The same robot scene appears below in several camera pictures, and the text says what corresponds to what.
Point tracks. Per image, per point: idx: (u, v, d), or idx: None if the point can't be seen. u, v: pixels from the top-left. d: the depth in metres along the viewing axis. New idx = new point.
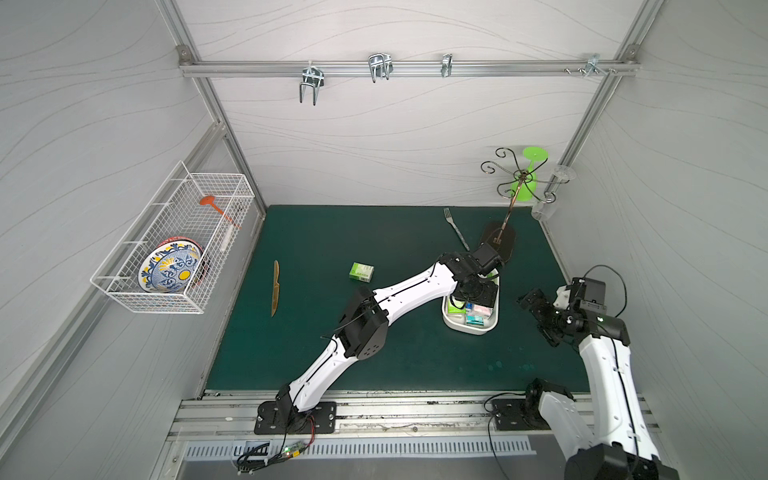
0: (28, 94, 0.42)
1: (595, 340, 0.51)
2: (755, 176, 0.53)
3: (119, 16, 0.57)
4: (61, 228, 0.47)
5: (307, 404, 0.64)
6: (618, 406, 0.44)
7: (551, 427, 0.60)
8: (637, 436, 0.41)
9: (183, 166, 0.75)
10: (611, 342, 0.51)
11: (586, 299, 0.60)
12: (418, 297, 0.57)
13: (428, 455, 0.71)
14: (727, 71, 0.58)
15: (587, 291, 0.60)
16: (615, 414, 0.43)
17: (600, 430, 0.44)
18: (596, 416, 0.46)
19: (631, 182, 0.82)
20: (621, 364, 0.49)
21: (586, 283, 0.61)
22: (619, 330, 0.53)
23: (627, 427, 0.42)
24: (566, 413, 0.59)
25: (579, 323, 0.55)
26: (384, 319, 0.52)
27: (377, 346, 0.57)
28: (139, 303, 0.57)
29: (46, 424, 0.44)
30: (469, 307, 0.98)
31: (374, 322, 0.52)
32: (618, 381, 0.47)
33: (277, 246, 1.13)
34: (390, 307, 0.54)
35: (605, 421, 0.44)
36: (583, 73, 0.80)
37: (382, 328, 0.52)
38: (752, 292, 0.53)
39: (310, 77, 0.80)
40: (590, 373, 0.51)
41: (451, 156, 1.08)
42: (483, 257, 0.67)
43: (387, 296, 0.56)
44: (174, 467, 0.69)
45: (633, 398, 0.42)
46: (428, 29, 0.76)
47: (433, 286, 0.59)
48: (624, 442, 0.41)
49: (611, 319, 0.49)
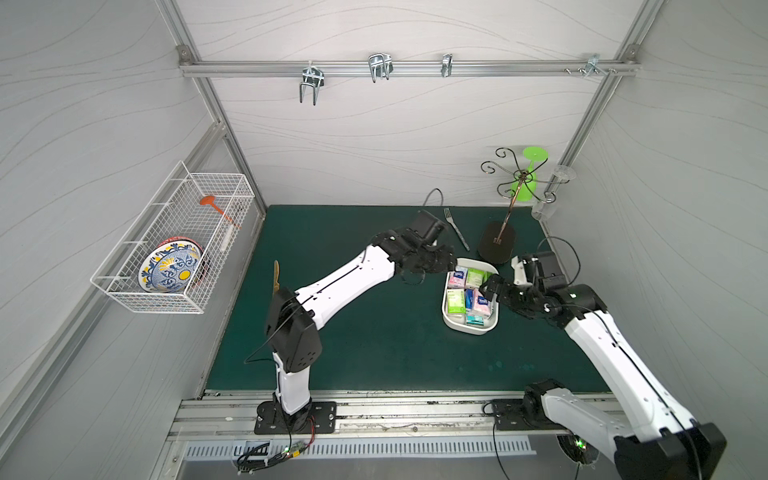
0: (28, 94, 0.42)
1: (580, 323, 0.49)
2: (756, 176, 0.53)
3: (119, 16, 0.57)
4: (61, 228, 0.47)
5: (293, 407, 0.62)
6: (641, 387, 0.43)
7: (571, 427, 0.58)
8: (671, 409, 0.41)
9: (183, 166, 0.75)
10: (596, 314, 0.50)
11: (546, 277, 0.58)
12: (350, 289, 0.50)
13: (428, 455, 0.71)
14: (728, 71, 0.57)
15: (544, 267, 0.58)
16: (645, 397, 0.42)
17: (636, 417, 0.42)
18: (622, 402, 0.44)
19: (631, 182, 0.82)
20: (613, 337, 0.48)
21: (537, 261, 0.59)
22: (592, 298, 0.52)
23: (659, 404, 0.41)
24: (581, 408, 0.58)
25: (557, 307, 0.53)
26: (310, 322, 0.46)
27: (312, 353, 0.50)
28: (140, 303, 0.57)
29: (46, 424, 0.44)
30: (469, 307, 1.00)
31: (300, 328, 0.44)
32: (622, 355, 0.46)
33: (277, 246, 1.13)
34: (317, 306, 0.47)
35: (639, 409, 0.42)
36: (583, 73, 0.80)
37: (309, 332, 0.45)
38: (753, 292, 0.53)
39: (310, 77, 0.80)
40: (594, 356, 0.48)
41: (451, 156, 1.08)
42: (422, 228, 0.60)
43: (312, 295, 0.48)
44: (174, 467, 0.69)
45: (640, 367, 0.45)
46: (428, 29, 0.76)
47: (366, 274, 0.52)
48: (668, 423, 0.40)
49: (581, 290, 0.54)
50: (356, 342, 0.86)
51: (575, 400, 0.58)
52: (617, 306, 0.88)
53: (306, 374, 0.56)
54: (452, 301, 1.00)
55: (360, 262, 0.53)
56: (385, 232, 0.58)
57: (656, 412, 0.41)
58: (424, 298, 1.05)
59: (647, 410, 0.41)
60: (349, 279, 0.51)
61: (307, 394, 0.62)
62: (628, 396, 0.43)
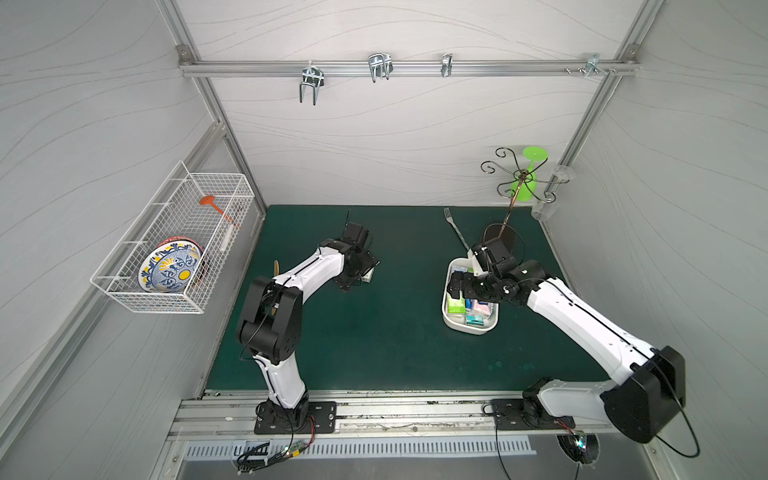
0: (28, 94, 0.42)
1: (537, 293, 0.53)
2: (755, 176, 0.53)
3: (119, 16, 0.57)
4: (61, 229, 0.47)
5: (293, 398, 0.63)
6: (605, 335, 0.46)
7: (573, 413, 0.57)
8: (633, 346, 0.44)
9: (183, 166, 0.75)
10: (549, 282, 0.54)
11: (498, 260, 0.61)
12: (318, 271, 0.58)
13: (428, 455, 0.71)
14: (728, 71, 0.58)
15: (494, 253, 0.61)
16: (608, 342, 0.45)
17: (609, 364, 0.44)
18: (596, 354, 0.46)
19: (630, 181, 0.82)
20: (567, 296, 0.52)
21: (487, 250, 0.62)
22: (541, 270, 0.56)
23: (623, 344, 0.44)
24: (575, 389, 0.58)
25: (515, 287, 0.56)
26: (295, 292, 0.49)
27: (295, 334, 0.52)
28: (140, 303, 0.57)
29: (46, 424, 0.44)
30: (469, 307, 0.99)
31: (290, 299, 0.48)
32: (579, 311, 0.49)
33: (277, 245, 1.13)
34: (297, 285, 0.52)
35: (609, 355, 0.44)
36: (583, 73, 0.80)
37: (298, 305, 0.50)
38: (752, 292, 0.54)
39: (310, 76, 0.80)
40: (558, 319, 0.51)
41: (451, 156, 1.08)
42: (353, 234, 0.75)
43: (289, 278, 0.53)
44: (174, 467, 0.69)
45: (598, 316, 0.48)
46: (428, 29, 0.76)
47: (327, 261, 0.62)
48: (634, 358, 0.43)
49: (530, 267, 0.57)
50: (356, 342, 0.86)
51: (565, 385, 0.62)
52: (617, 306, 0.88)
53: (292, 363, 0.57)
54: (452, 302, 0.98)
55: (319, 254, 0.63)
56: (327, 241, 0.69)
57: (622, 354, 0.43)
58: (424, 298, 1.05)
59: (614, 354, 0.44)
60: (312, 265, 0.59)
61: (302, 383, 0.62)
62: (597, 346, 0.46)
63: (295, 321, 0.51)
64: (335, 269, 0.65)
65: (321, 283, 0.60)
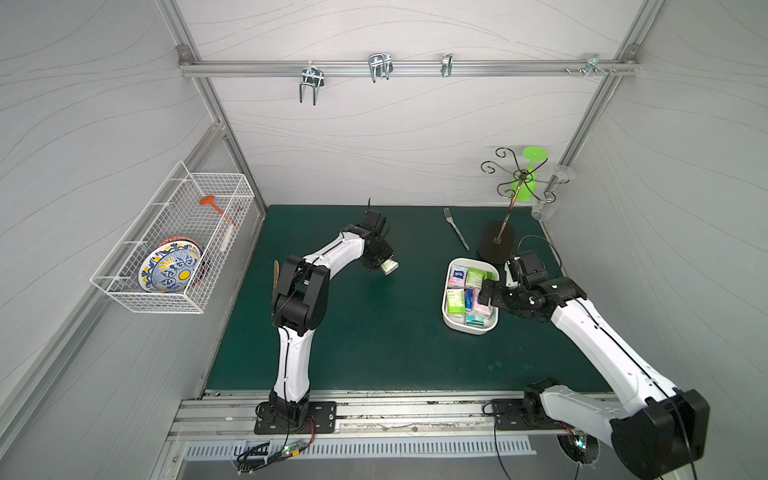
0: (27, 94, 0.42)
1: (563, 310, 0.52)
2: (756, 176, 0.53)
3: (119, 16, 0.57)
4: (61, 228, 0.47)
5: (300, 391, 0.65)
6: (626, 363, 0.45)
7: (572, 423, 0.57)
8: (653, 380, 0.43)
9: (183, 166, 0.75)
10: (577, 302, 0.53)
11: (528, 272, 0.61)
12: (342, 253, 0.64)
13: (428, 454, 0.71)
14: (728, 71, 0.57)
15: (527, 264, 0.62)
16: (628, 370, 0.44)
17: (624, 392, 0.43)
18: (612, 381, 0.45)
19: (630, 181, 0.82)
20: (594, 319, 0.51)
21: (520, 260, 0.63)
22: (572, 288, 0.56)
23: (642, 376, 0.43)
24: (577, 401, 0.58)
25: (542, 299, 0.56)
26: (324, 269, 0.56)
27: (322, 308, 0.58)
28: (140, 303, 0.57)
29: (47, 424, 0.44)
30: (469, 307, 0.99)
31: (319, 275, 0.54)
32: (603, 335, 0.48)
33: (277, 246, 1.13)
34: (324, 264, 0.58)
35: (625, 383, 0.43)
36: (583, 73, 0.80)
37: (324, 283, 0.55)
38: (752, 292, 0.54)
39: (310, 76, 0.80)
40: (579, 339, 0.50)
41: (451, 156, 1.08)
42: (372, 220, 0.81)
43: (316, 257, 0.60)
44: (174, 467, 0.69)
45: (623, 344, 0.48)
46: (428, 28, 0.76)
47: (350, 243, 0.68)
48: (652, 393, 0.41)
49: (561, 283, 0.57)
50: (357, 342, 0.86)
51: (572, 394, 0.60)
52: (616, 305, 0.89)
53: (307, 352, 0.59)
54: (452, 301, 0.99)
55: (342, 239, 0.68)
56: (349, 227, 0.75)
57: (639, 385, 0.42)
58: (424, 298, 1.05)
59: (632, 383, 0.43)
60: (339, 246, 0.65)
61: (309, 380, 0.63)
62: (615, 373, 0.45)
63: (323, 297, 0.57)
64: (357, 251, 0.70)
65: (343, 264, 0.66)
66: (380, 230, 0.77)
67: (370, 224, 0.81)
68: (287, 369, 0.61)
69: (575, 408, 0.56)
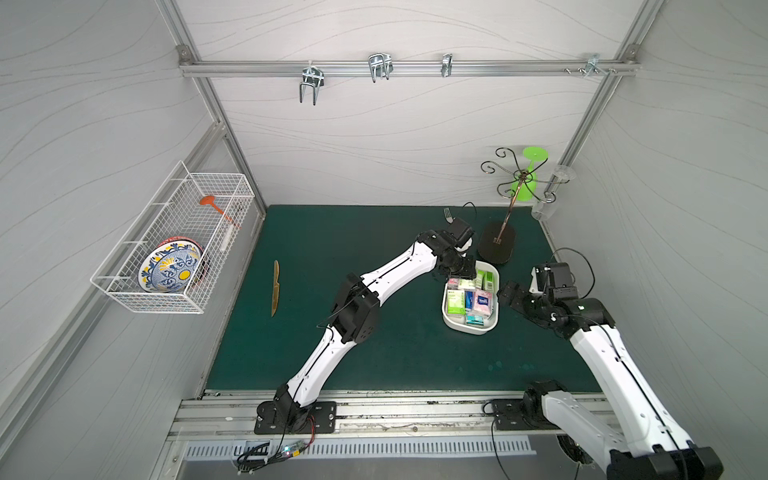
0: (28, 94, 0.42)
1: (585, 335, 0.50)
2: (756, 176, 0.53)
3: (119, 16, 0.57)
4: (61, 228, 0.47)
5: (308, 399, 0.65)
6: (641, 404, 0.43)
7: (567, 431, 0.58)
8: (667, 428, 0.41)
9: (183, 166, 0.75)
10: (601, 328, 0.51)
11: (557, 285, 0.58)
12: (403, 275, 0.61)
13: (428, 454, 0.71)
14: (728, 71, 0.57)
15: (556, 277, 0.58)
16: (642, 412, 0.42)
17: (632, 432, 0.42)
18: (620, 417, 0.44)
19: (631, 182, 0.82)
20: (618, 351, 0.48)
21: (550, 272, 0.60)
22: (600, 312, 0.53)
23: (656, 422, 0.41)
24: (577, 413, 0.58)
25: (564, 317, 0.53)
26: (376, 299, 0.56)
27: (370, 326, 0.59)
28: (141, 303, 0.57)
29: (47, 424, 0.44)
30: (469, 307, 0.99)
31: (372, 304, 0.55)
32: (624, 370, 0.46)
33: (277, 246, 1.13)
34: (380, 288, 0.58)
35: (636, 424, 0.42)
36: (583, 73, 0.80)
37: (373, 310, 0.55)
38: (753, 292, 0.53)
39: (310, 76, 0.80)
40: (594, 366, 0.49)
41: (451, 155, 1.08)
42: (458, 231, 0.72)
43: (375, 279, 0.59)
44: (174, 467, 0.69)
45: (643, 384, 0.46)
46: (428, 28, 0.76)
47: (418, 263, 0.63)
48: (662, 441, 0.40)
49: (589, 304, 0.54)
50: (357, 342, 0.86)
51: (577, 405, 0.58)
52: (616, 306, 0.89)
53: (334, 367, 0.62)
54: (452, 302, 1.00)
55: (410, 254, 0.64)
56: (427, 231, 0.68)
57: (650, 429, 0.41)
58: (424, 298, 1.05)
59: (642, 426, 0.41)
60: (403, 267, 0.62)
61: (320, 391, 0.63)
62: (626, 410, 0.43)
63: (371, 319, 0.57)
64: (425, 268, 0.65)
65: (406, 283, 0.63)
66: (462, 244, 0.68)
67: (454, 233, 0.72)
68: (311, 368, 0.63)
69: (574, 420, 0.57)
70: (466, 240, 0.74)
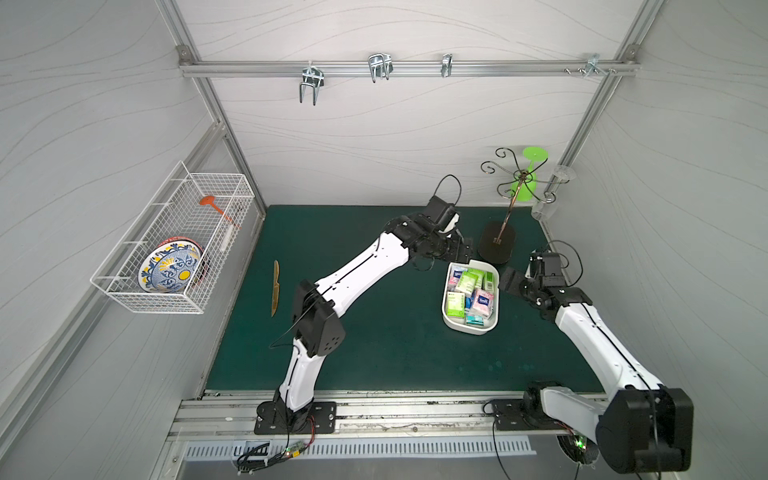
0: (28, 93, 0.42)
1: (565, 309, 0.56)
2: (756, 176, 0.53)
3: (119, 16, 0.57)
4: (61, 228, 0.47)
5: (300, 402, 0.64)
6: (614, 356, 0.47)
7: (567, 422, 0.57)
8: (639, 372, 0.45)
9: (183, 166, 0.75)
10: (581, 304, 0.57)
11: (546, 273, 0.64)
12: (366, 275, 0.52)
13: (428, 455, 0.71)
14: (728, 71, 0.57)
15: (547, 265, 0.64)
16: (615, 362, 0.46)
17: (610, 383, 0.45)
18: (601, 375, 0.47)
19: (630, 181, 0.82)
20: (593, 319, 0.54)
21: (542, 260, 0.65)
22: (579, 296, 0.59)
23: (628, 368, 0.45)
24: (573, 398, 0.60)
25: (548, 300, 0.60)
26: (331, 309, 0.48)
27: (335, 338, 0.53)
28: (140, 303, 0.57)
29: (46, 425, 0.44)
30: (469, 307, 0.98)
31: (323, 313, 0.47)
32: (600, 333, 0.51)
33: (277, 246, 1.13)
34: (337, 295, 0.49)
35: (611, 374, 0.45)
36: (583, 73, 0.80)
37: (330, 320, 0.48)
38: (752, 292, 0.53)
39: (310, 77, 0.80)
40: (574, 336, 0.54)
41: (451, 155, 1.08)
42: (435, 213, 0.61)
43: (333, 284, 0.51)
44: (174, 467, 0.69)
45: (617, 343, 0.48)
46: (428, 28, 0.76)
47: (384, 259, 0.54)
48: (633, 382, 0.43)
49: (571, 289, 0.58)
50: (357, 342, 0.86)
51: (571, 392, 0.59)
52: (617, 306, 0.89)
53: (318, 369, 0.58)
54: (451, 304, 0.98)
55: (374, 250, 0.55)
56: (398, 218, 0.59)
57: (623, 375, 0.44)
58: (424, 298, 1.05)
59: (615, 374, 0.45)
60: (368, 268, 0.52)
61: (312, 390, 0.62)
62: (604, 366, 0.47)
63: (332, 331, 0.51)
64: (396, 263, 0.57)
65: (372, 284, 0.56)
66: (441, 226, 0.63)
67: (430, 217, 0.61)
68: (293, 377, 0.59)
69: (572, 407, 0.56)
70: (447, 222, 0.63)
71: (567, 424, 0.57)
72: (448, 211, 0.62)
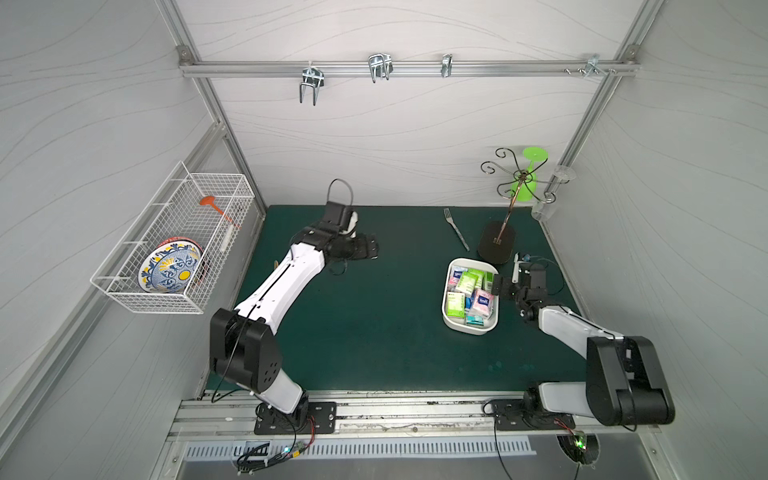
0: (28, 94, 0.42)
1: (545, 310, 0.64)
2: (756, 176, 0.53)
3: (119, 17, 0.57)
4: (61, 228, 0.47)
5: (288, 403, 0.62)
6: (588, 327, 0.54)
7: (570, 409, 0.56)
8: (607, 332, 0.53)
9: (183, 166, 0.75)
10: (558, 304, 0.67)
11: (532, 286, 0.71)
12: (289, 283, 0.51)
13: (428, 455, 0.71)
14: (728, 71, 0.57)
15: (533, 279, 0.71)
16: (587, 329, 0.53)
17: None
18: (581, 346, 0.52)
19: (630, 181, 0.82)
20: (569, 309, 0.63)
21: (530, 274, 0.72)
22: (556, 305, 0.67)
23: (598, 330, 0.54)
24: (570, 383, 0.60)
25: (530, 312, 0.68)
26: (264, 327, 0.45)
27: (273, 362, 0.48)
28: (139, 304, 0.57)
29: (46, 425, 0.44)
30: (469, 308, 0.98)
31: (256, 335, 0.42)
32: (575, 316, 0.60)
33: (277, 246, 1.13)
34: (266, 309, 0.46)
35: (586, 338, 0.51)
36: (583, 73, 0.80)
37: (265, 341, 0.44)
38: (753, 292, 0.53)
39: (310, 77, 0.80)
40: (556, 326, 0.60)
41: (451, 156, 1.08)
42: (334, 216, 0.64)
43: (256, 302, 0.47)
44: (174, 467, 0.69)
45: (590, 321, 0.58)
46: (428, 28, 0.76)
47: (301, 266, 0.53)
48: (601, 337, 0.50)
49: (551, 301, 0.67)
50: (357, 342, 0.86)
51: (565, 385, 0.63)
52: (617, 306, 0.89)
53: None
54: (451, 304, 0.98)
55: (290, 261, 0.54)
56: (303, 231, 0.60)
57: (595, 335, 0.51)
58: (424, 298, 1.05)
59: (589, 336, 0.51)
60: (285, 278, 0.51)
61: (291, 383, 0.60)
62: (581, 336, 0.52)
63: (268, 351, 0.45)
64: (312, 267, 0.56)
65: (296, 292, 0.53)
66: (343, 226, 0.67)
67: (331, 220, 0.64)
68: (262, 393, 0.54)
69: (573, 389, 0.55)
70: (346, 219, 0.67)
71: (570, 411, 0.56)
72: (345, 212, 0.66)
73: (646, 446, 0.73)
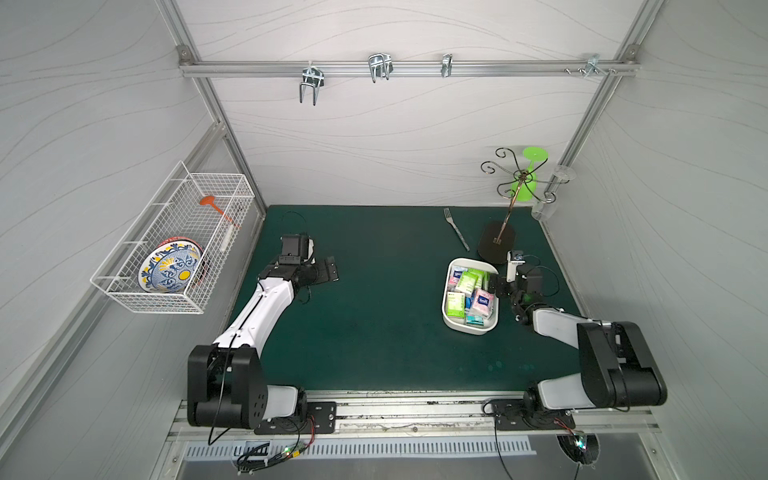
0: (28, 93, 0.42)
1: (541, 311, 0.66)
2: (756, 176, 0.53)
3: (119, 16, 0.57)
4: (61, 228, 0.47)
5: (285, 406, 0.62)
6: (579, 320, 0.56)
7: (567, 403, 0.57)
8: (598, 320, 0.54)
9: (183, 166, 0.75)
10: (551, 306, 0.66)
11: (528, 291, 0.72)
12: (264, 311, 0.51)
13: (428, 455, 0.71)
14: (728, 71, 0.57)
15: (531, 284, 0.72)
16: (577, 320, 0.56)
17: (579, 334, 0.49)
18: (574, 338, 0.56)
19: (630, 182, 0.82)
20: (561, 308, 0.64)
21: (526, 278, 0.73)
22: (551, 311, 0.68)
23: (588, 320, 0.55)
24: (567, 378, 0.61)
25: (525, 318, 0.70)
26: (250, 352, 0.43)
27: (261, 392, 0.46)
28: (139, 304, 0.57)
29: (46, 425, 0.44)
30: (469, 307, 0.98)
31: (244, 362, 0.41)
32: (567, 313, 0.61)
33: (278, 246, 1.13)
34: (248, 337, 0.46)
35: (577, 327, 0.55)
36: (583, 73, 0.80)
37: (252, 368, 0.43)
38: (753, 292, 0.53)
39: (310, 77, 0.80)
40: (549, 325, 0.62)
41: (451, 156, 1.08)
42: (293, 248, 0.67)
43: (235, 332, 0.46)
44: (174, 467, 0.69)
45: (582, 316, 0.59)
46: (428, 29, 0.76)
47: (274, 295, 0.55)
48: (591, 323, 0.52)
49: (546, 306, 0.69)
50: (357, 342, 0.86)
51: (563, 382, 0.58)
52: (617, 306, 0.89)
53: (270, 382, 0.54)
54: (451, 304, 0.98)
55: (263, 291, 0.55)
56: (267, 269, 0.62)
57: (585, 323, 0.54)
58: (424, 298, 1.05)
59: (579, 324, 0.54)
60: (259, 307, 0.51)
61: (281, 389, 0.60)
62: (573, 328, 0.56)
63: (257, 380, 0.45)
64: (284, 296, 0.58)
65: (271, 321, 0.53)
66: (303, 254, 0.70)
67: (291, 252, 0.67)
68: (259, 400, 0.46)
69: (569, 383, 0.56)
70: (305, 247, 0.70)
71: (567, 406, 0.57)
72: (301, 241, 0.69)
73: (645, 446, 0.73)
